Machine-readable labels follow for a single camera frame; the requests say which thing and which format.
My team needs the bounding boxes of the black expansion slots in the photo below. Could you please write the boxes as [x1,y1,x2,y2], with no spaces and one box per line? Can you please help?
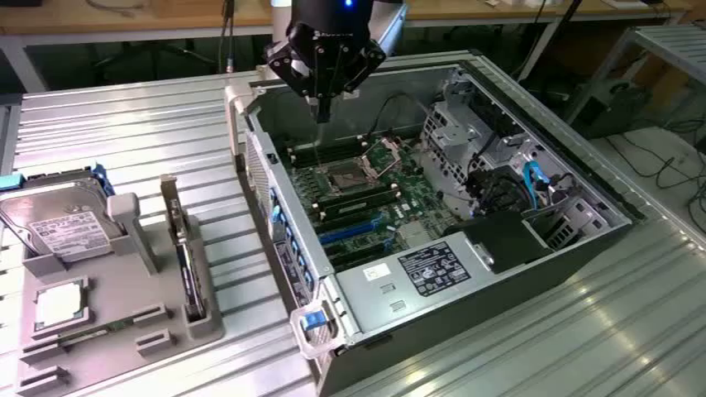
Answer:
[325,242,388,265]

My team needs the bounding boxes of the silver CPU chip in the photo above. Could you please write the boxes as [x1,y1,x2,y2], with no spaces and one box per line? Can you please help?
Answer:
[34,283,90,323]

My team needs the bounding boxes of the black floor cables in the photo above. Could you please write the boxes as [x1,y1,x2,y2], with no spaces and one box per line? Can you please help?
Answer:
[604,119,706,208]

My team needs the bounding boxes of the metal slatted side table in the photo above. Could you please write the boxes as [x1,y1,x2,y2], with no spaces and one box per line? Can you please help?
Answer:
[568,22,706,125]

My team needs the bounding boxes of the blue disk wire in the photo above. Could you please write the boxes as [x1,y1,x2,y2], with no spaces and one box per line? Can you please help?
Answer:
[521,159,553,212]

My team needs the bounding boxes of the green motherboard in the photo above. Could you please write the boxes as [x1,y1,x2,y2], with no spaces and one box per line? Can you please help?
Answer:
[283,132,476,272]

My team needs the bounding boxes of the black hanging cable with plug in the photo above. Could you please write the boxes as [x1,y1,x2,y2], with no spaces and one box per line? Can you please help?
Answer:
[219,0,237,74]

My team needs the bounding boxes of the silver disk bay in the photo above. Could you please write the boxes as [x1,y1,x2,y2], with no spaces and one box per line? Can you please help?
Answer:
[524,198,612,249]

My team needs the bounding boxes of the hard disk with blue bracket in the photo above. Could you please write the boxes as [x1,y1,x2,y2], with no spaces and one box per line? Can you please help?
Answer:
[0,163,118,199]

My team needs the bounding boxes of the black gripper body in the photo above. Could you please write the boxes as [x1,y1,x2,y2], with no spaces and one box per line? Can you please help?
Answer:
[286,0,379,97]

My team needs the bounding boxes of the grey cable on desk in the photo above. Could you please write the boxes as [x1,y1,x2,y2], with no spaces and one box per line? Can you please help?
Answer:
[86,0,137,18]

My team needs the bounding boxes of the graphics card with metal bracket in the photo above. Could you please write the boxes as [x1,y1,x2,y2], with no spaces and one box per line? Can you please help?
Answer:
[159,173,210,323]

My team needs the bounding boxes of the silver perforated drive cage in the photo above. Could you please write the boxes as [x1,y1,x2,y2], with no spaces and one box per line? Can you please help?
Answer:
[418,98,532,216]

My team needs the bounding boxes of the thin locking lever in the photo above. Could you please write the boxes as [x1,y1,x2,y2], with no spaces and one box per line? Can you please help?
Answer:
[311,122,326,171]

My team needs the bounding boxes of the black open PC case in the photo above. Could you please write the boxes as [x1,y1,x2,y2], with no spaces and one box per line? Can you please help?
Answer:
[223,48,650,397]

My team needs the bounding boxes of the black box on floor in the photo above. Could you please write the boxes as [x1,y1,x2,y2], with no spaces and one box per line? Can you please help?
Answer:
[578,80,656,140]

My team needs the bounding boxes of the black installed RAM stick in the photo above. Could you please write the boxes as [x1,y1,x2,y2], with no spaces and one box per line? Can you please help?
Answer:
[314,188,402,220]

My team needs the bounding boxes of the wooden desk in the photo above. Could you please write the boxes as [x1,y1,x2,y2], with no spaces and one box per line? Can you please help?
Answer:
[0,0,690,38]

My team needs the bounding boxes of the black RAM slots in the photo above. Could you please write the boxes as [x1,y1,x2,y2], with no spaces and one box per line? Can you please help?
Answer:
[286,140,366,169]

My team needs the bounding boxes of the grey parts rack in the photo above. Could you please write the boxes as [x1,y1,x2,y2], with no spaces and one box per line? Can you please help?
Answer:
[0,192,226,397]

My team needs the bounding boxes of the silver power supply unit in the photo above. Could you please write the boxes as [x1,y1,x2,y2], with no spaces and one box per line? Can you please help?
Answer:
[334,231,498,336]

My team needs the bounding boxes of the silver hard disk with label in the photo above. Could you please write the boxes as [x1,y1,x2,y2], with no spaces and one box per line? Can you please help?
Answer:
[0,179,126,264]

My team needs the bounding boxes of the black wire in case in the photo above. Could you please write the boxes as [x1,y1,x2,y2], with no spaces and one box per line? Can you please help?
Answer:
[373,93,432,137]

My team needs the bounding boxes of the green RAM stick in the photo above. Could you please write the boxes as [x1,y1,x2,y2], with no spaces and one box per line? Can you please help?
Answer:
[55,316,137,344]

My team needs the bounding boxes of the silver chipset heatsink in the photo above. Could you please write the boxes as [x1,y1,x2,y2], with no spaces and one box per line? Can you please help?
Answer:
[397,221,437,245]

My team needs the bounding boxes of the blue expansion slot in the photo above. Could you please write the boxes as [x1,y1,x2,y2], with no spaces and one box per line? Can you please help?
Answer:
[318,218,385,245]

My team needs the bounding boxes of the CPU socket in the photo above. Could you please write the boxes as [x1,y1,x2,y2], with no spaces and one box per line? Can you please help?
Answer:
[325,159,382,195]

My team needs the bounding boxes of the black chair base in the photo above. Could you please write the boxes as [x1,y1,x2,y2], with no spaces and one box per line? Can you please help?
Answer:
[91,39,219,76]

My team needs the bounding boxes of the blue card retainer clips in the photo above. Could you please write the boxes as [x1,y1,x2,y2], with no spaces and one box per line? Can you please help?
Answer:
[269,188,322,290]

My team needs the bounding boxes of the metal socket cover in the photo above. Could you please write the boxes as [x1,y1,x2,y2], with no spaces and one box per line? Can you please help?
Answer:
[358,136,413,175]

